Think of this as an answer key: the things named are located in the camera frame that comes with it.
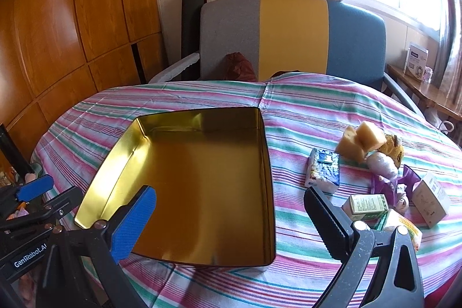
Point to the white cardboard box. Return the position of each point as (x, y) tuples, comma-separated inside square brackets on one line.
[(431, 199)]

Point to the blue white tissue pack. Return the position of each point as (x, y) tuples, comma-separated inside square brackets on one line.
[(323, 171)]

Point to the grey yellow blue chair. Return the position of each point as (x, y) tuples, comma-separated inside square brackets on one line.
[(288, 33)]

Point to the white printed carton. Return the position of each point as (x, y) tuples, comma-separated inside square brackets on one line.
[(417, 61)]

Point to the wooden side desk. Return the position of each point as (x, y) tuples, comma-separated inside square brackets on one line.
[(426, 91)]

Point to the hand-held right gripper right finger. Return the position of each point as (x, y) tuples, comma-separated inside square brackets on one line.
[(326, 221)]

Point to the dark red cloth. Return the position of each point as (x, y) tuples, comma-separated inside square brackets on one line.
[(238, 68)]

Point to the dark rolled mat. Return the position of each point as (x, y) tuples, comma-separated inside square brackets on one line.
[(191, 23)]

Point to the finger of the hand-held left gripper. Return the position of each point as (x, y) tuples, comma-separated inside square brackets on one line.
[(36, 185), (61, 202)]

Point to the white mug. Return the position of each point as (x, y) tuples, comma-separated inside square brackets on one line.
[(427, 74)]

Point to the purple snack packet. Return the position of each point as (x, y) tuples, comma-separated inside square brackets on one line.
[(382, 189), (409, 175)]

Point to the green yellow snack packet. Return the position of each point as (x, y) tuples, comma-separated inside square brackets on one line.
[(391, 217)]

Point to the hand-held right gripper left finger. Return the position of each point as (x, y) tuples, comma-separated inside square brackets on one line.
[(133, 221)]

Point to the wooden wardrobe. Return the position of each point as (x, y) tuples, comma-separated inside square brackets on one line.
[(72, 23)]

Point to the green labelled small box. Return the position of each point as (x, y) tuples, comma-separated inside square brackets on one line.
[(368, 205)]

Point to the gold metal tin box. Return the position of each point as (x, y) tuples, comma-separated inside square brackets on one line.
[(198, 185)]

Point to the striped tablecloth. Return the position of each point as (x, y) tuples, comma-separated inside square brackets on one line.
[(306, 120)]

